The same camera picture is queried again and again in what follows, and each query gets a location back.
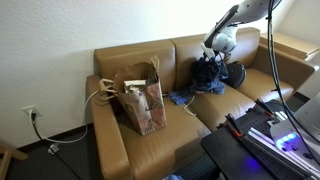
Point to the white wall outlet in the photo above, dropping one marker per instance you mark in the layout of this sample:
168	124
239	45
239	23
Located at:
27	109

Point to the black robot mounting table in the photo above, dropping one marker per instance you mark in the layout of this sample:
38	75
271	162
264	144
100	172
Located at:
226	156

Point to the wooden furniture leg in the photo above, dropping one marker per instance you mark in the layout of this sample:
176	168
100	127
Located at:
8	155

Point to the orange black clamp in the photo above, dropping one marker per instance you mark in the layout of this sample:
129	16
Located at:
265	106
233	125

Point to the blue denim trousers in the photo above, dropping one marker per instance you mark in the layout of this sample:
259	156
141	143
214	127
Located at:
180	97

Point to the blue cloth item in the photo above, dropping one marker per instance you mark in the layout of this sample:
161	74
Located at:
173	177

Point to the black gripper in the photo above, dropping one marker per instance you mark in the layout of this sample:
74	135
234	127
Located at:
216	56

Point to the brown paper bag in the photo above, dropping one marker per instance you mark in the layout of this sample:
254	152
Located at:
146	106

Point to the aluminium mounting rails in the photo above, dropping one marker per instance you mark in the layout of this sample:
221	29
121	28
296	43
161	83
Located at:
266	141

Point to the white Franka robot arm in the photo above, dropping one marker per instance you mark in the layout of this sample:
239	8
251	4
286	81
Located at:
253	8

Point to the black round zipper case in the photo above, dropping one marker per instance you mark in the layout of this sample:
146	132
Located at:
237	76

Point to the light wooden side table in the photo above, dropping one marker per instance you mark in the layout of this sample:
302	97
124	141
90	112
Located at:
293	44

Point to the small power adapter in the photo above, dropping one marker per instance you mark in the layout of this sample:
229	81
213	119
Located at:
53	148

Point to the tan leather sofa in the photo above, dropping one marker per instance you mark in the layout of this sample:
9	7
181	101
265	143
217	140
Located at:
160	146

